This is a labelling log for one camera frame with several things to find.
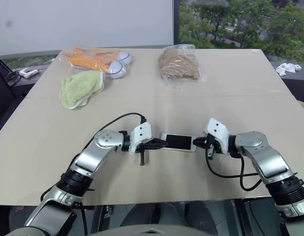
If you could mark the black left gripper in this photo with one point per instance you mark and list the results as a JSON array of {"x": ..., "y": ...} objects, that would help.
[{"x": 143, "y": 157}]

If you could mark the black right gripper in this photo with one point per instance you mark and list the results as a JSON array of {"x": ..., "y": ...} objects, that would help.
[{"x": 213, "y": 146}]

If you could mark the white smartphone with black screen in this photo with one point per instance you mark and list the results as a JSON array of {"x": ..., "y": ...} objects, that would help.
[{"x": 178, "y": 141}]

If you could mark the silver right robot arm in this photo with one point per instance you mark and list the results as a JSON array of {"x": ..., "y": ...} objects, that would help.
[{"x": 267, "y": 157}]

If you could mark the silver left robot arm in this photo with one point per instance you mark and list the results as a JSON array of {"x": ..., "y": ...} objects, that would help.
[{"x": 92, "y": 157}]

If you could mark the brown item in plastic bag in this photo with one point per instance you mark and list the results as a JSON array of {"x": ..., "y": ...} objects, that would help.
[{"x": 202, "y": 77}]

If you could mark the brown folded cloth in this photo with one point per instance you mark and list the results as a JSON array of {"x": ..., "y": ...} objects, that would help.
[{"x": 178, "y": 64}]

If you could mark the green terry towel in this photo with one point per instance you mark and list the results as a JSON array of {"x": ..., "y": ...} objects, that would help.
[{"x": 79, "y": 88}]

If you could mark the orange canvas shoe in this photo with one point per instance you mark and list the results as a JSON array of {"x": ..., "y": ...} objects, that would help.
[
  {"x": 110, "y": 53},
  {"x": 92, "y": 62}
]

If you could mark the black window pillar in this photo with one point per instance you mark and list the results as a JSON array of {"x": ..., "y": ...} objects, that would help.
[{"x": 176, "y": 22}]

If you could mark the clear plastic shoe bag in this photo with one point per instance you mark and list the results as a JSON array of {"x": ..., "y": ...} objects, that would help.
[{"x": 68, "y": 55}]

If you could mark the white roller blind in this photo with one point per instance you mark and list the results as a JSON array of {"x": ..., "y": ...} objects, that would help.
[{"x": 80, "y": 24}]

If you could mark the white power strip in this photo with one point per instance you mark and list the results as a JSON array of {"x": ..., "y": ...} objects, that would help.
[{"x": 29, "y": 73}]

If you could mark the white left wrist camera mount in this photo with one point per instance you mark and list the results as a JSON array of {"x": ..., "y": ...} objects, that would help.
[{"x": 140, "y": 134}]

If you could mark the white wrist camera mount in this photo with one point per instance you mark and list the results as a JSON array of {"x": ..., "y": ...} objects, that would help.
[
  {"x": 140, "y": 134},
  {"x": 216, "y": 127}
]

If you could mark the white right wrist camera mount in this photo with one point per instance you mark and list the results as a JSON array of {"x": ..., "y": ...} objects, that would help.
[{"x": 216, "y": 127}]

